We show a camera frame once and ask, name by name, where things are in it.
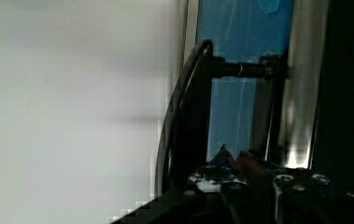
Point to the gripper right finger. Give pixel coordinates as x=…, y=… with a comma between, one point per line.
x=258, y=178

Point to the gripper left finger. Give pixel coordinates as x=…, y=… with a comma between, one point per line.
x=222, y=169

